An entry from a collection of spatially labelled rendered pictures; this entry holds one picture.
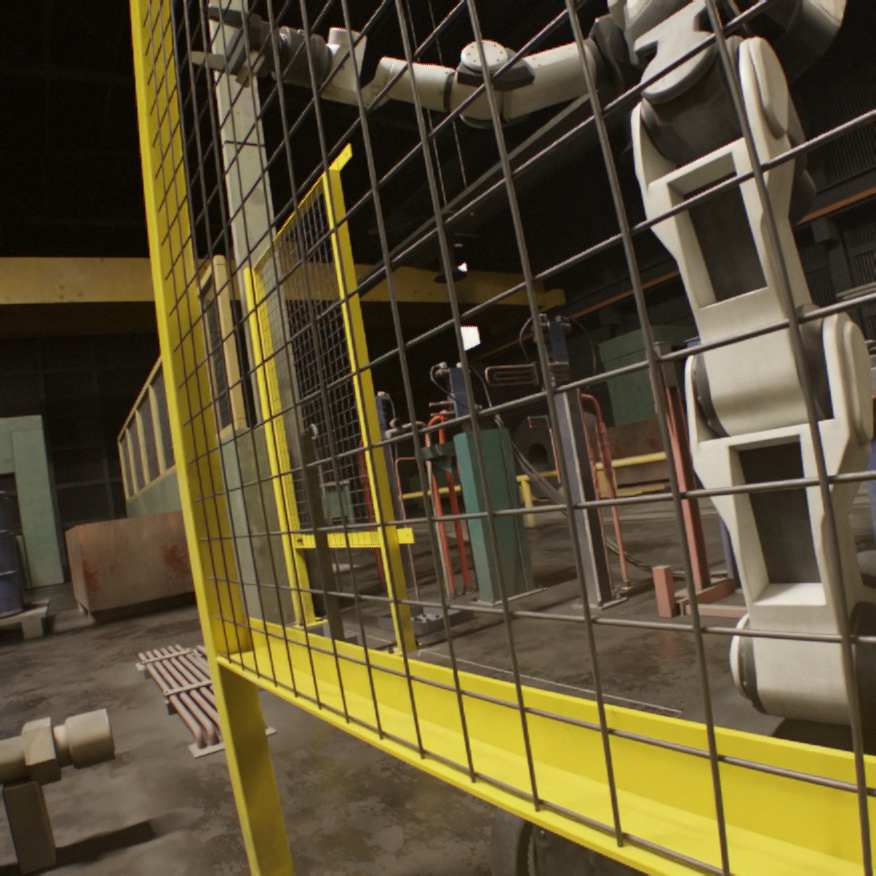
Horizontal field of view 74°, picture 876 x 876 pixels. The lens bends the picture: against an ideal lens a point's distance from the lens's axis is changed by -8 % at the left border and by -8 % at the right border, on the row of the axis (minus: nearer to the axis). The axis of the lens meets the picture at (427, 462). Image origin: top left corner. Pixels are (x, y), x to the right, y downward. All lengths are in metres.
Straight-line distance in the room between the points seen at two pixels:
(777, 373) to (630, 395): 11.52
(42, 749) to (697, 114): 1.40
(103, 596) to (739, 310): 4.44
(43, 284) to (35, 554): 5.68
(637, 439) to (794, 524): 8.96
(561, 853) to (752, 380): 0.57
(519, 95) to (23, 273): 13.48
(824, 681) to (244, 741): 0.71
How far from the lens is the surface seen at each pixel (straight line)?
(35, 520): 11.13
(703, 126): 0.86
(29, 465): 11.20
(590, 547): 2.49
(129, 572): 4.77
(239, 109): 4.15
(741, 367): 0.77
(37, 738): 1.33
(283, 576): 3.29
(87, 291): 14.19
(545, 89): 1.20
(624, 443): 9.87
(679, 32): 0.93
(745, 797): 0.32
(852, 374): 0.76
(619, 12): 1.18
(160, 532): 4.81
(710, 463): 0.79
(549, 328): 2.53
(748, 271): 0.82
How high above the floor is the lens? 0.57
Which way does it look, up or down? 2 degrees up
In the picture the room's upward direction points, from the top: 9 degrees counter-clockwise
